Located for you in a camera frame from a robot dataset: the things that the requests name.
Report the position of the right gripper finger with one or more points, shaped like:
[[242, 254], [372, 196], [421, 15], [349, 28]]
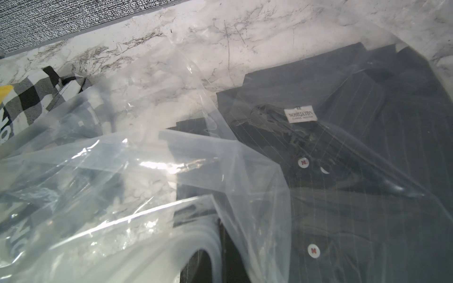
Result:
[[233, 270]]

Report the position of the clear vacuum bag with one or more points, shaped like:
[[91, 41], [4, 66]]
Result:
[[126, 181]]

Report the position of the black white checkered cloth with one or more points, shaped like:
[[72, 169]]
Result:
[[39, 93]]

